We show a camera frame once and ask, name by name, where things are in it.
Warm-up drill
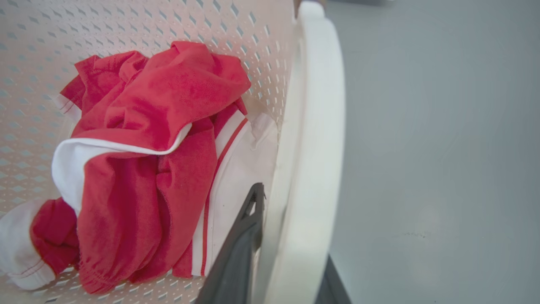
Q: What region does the red and white garment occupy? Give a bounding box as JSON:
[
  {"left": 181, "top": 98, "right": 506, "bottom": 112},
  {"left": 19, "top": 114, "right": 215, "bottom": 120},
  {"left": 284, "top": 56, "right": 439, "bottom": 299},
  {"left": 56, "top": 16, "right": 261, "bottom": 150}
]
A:
[{"left": 0, "top": 41, "right": 279, "bottom": 295}]

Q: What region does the white plastic laundry basket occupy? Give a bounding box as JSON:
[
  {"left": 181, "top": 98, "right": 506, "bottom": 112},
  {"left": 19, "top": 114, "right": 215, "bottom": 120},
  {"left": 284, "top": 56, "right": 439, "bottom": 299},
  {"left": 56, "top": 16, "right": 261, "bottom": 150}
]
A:
[{"left": 0, "top": 0, "right": 346, "bottom": 304}]

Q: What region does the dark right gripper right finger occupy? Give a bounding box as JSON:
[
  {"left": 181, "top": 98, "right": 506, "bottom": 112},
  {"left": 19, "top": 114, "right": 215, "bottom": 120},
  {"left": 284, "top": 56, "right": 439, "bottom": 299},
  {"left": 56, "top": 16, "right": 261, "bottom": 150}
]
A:
[{"left": 314, "top": 255, "right": 352, "bottom": 304}]

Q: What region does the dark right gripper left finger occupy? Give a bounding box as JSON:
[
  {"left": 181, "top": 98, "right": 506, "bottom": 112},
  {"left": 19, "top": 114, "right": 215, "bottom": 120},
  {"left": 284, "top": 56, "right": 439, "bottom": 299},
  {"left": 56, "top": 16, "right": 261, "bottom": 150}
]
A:
[{"left": 195, "top": 182, "right": 266, "bottom": 304}]

